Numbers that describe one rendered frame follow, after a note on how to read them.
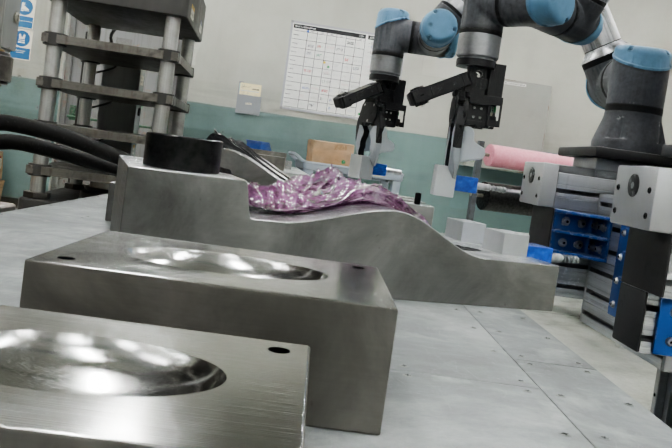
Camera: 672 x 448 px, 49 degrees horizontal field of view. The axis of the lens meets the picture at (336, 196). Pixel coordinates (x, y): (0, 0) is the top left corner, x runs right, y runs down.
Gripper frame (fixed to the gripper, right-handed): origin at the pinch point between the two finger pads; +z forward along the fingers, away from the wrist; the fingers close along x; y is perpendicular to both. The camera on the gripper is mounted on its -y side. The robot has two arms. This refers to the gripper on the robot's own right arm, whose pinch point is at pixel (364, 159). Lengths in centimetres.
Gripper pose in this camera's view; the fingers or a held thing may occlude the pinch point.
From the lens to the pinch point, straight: 174.5
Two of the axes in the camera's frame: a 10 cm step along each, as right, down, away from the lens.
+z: -1.4, 9.9, 0.5
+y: 8.6, 1.0, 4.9
